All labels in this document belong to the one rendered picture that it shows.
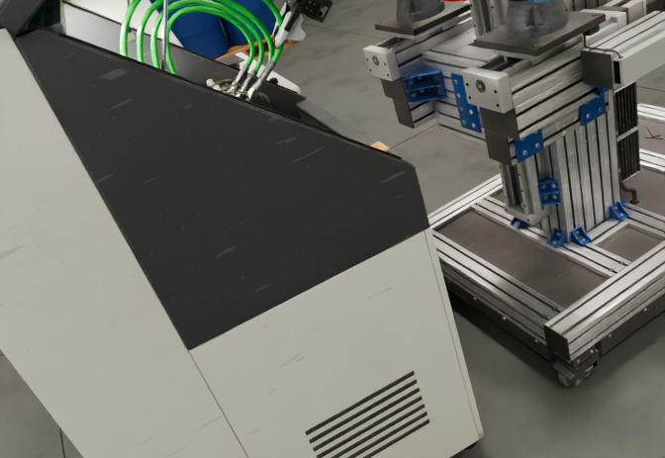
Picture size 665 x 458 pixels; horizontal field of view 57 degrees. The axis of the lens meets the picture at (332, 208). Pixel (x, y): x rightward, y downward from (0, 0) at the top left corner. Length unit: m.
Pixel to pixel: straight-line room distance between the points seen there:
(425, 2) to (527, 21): 0.47
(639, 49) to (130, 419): 1.41
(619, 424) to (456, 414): 0.47
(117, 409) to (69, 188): 0.48
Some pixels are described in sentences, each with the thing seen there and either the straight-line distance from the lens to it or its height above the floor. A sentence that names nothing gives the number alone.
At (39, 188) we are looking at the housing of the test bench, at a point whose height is 1.22.
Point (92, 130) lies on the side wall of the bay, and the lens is 1.10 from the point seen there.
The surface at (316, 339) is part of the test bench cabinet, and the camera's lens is 1.39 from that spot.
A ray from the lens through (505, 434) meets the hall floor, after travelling 1.97.
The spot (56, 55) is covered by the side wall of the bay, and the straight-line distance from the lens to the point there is 1.07.
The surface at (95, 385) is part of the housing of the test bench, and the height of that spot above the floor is 0.82.
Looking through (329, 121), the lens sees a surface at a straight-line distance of 1.66.
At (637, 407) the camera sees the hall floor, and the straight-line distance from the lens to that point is 2.02.
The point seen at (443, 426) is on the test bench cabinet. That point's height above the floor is 0.19.
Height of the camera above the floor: 1.55
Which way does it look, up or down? 29 degrees down
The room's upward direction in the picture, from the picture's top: 19 degrees counter-clockwise
